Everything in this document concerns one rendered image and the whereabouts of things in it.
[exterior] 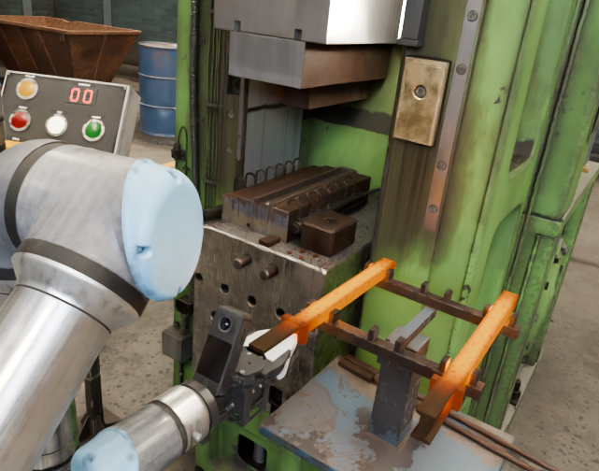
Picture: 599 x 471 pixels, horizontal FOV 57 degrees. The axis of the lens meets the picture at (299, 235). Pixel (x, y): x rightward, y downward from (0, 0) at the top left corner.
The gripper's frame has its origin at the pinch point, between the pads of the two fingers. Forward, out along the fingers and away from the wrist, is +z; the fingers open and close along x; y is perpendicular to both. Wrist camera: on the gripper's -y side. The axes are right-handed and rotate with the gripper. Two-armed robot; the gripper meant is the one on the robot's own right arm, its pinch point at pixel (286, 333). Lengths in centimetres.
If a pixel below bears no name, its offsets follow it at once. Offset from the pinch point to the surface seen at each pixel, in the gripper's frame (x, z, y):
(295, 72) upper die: -29, 37, -33
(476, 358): 25.3, 13.3, -0.8
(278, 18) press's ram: -35, 37, -43
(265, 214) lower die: -34, 37, 0
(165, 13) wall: -651, 561, -7
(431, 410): 25.1, -3.7, -1.9
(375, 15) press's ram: -23, 58, -45
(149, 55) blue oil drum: -405, 320, 18
